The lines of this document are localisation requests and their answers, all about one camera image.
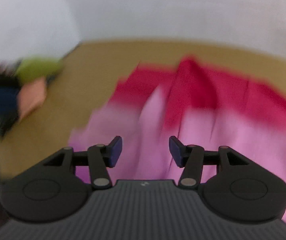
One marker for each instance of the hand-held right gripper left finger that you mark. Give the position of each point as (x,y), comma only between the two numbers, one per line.
(115,152)

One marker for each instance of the orange cloth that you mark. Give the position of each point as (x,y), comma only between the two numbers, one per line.
(32,97)

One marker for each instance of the green cloth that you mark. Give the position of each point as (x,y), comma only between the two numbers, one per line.
(38,68)

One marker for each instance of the purple pink red gradient cloth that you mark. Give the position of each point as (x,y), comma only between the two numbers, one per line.
(203,120)

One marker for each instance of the dark patterned cloth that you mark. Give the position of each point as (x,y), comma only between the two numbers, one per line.
(0,127)

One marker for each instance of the blue cloth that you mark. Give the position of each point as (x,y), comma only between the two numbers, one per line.
(0,101)

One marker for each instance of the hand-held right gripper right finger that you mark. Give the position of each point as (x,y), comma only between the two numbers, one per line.
(176,152)

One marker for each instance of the bamboo mat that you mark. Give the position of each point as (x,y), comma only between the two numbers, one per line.
(90,75)

